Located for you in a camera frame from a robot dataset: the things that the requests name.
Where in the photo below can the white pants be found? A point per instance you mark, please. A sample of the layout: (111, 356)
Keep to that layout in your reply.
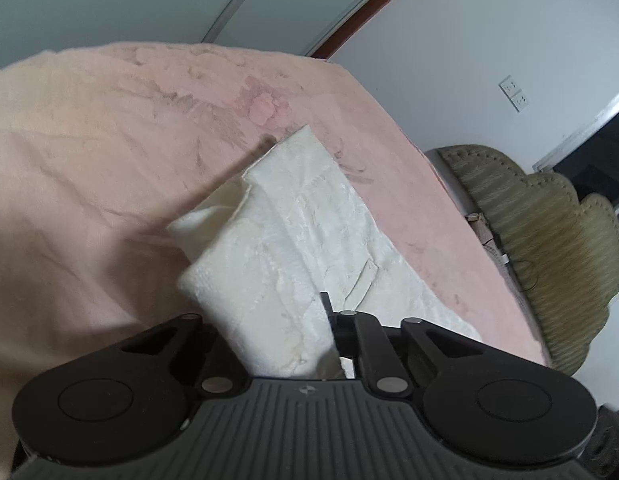
(299, 260)

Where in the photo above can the green padded headboard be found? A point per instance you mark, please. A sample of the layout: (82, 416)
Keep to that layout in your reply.
(539, 240)

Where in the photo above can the white wall socket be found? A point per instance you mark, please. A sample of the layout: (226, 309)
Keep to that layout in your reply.
(509, 84)
(520, 102)

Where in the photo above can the dark window with white frame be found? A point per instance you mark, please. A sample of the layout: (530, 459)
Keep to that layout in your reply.
(589, 160)

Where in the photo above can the pink floral blanket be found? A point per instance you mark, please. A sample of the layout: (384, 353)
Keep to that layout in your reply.
(114, 150)

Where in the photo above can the brown wooden door frame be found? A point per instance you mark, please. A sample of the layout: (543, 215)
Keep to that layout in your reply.
(374, 7)

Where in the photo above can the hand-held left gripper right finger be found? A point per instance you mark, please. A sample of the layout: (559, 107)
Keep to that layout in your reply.
(370, 345)

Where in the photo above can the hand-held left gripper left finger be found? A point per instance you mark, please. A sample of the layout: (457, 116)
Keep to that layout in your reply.
(188, 331)

